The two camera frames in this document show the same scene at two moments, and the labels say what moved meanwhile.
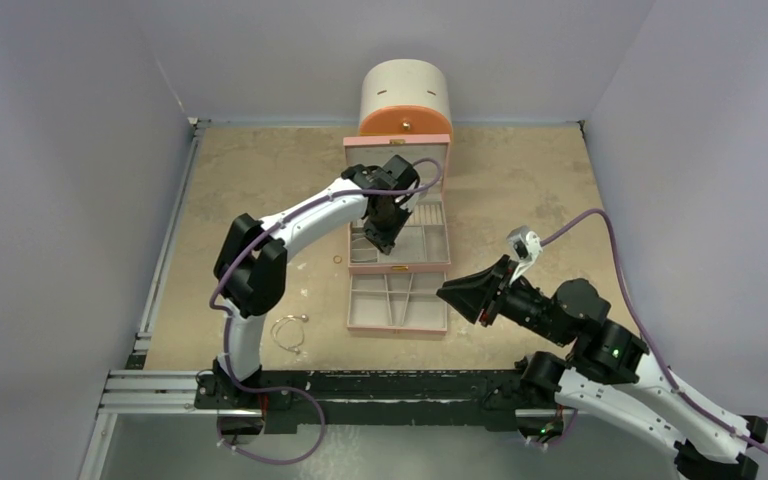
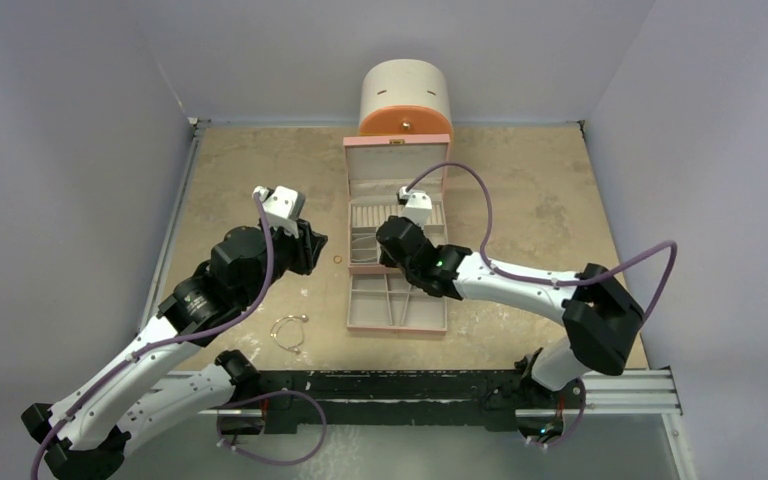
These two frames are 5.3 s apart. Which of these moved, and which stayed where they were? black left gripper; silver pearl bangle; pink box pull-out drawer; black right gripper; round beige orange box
Moved: black left gripper; black right gripper
Stayed: round beige orange box; silver pearl bangle; pink box pull-out drawer
